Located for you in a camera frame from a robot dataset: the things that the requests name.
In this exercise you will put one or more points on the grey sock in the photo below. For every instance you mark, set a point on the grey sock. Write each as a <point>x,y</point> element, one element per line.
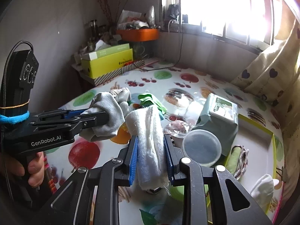
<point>115,104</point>

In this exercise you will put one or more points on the green round container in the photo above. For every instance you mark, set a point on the green round container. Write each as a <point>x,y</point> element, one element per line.
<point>178,193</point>

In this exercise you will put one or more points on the clear plastic round container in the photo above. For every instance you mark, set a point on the clear plastic round container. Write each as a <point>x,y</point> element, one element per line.
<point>202,147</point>

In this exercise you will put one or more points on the black camera box with cable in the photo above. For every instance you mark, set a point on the black camera box with cable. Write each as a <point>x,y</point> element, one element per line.
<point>19,75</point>

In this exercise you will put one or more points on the person's left hand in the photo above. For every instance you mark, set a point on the person's left hand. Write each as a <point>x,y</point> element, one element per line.
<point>35,168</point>

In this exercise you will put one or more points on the yellow-green shallow box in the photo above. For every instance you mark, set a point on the yellow-green shallow box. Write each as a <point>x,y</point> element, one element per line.
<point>262,151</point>

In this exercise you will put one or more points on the striped flat box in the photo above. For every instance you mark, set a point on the striped flat box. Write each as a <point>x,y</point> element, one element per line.
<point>111,75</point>

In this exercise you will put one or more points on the white sock in box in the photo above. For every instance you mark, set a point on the white sock in box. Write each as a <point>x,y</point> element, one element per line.
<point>263,191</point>

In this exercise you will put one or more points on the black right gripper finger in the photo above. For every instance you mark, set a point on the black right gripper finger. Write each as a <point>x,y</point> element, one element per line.
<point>82,121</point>
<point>57,114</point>

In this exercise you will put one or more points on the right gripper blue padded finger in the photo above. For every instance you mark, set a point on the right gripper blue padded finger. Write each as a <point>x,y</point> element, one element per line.
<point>116,173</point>
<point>182,171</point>

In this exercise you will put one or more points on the white towel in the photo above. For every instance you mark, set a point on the white towel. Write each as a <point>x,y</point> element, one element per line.
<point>151,169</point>

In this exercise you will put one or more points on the green rolled cloth with cord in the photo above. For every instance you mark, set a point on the green rolled cloth with cord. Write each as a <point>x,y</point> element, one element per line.
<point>237,162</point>

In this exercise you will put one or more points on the light green flat box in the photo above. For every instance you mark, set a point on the light green flat box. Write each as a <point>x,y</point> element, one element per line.
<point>105,51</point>

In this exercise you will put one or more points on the teal tissue pack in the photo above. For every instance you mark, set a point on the teal tissue pack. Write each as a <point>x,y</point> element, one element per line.
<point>220,117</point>

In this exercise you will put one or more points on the yellow cardboard box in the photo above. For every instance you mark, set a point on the yellow cardboard box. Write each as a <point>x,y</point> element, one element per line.
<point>103,65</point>

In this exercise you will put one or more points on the orange tray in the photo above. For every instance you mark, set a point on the orange tray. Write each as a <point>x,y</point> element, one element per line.
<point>139,35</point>

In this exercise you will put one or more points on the heart pattern curtain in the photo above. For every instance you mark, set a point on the heart pattern curtain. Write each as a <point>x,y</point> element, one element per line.
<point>274,78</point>

